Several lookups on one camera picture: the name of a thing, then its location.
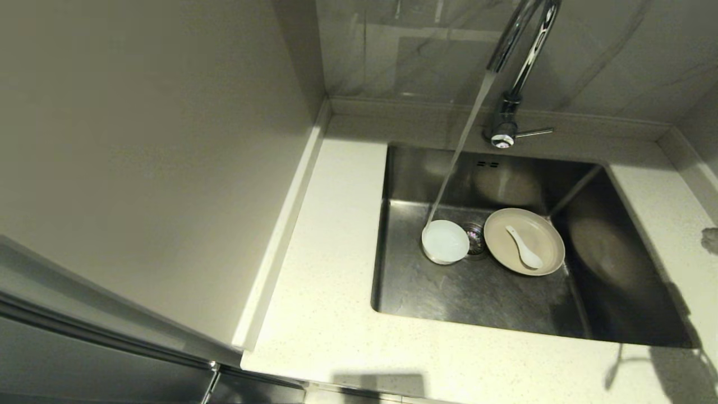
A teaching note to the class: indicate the white ceramic soup spoon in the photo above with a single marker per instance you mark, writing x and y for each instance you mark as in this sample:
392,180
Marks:
530,258

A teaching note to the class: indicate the white ceramic bowl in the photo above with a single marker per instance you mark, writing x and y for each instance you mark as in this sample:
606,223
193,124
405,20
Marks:
445,242

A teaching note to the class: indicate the round metal drain strainer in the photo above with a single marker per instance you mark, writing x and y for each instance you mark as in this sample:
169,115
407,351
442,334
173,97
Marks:
477,240

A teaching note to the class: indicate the stainless steel appliance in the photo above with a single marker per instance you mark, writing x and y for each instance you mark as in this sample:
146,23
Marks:
84,359

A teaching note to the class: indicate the stainless steel sink basin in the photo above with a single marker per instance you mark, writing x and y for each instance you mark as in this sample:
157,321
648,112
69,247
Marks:
426,292

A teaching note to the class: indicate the white round plate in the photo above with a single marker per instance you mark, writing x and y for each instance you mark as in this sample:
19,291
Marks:
547,235

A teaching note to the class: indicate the chrome gooseneck faucet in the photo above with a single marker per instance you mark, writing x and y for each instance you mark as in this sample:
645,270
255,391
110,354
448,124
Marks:
502,134

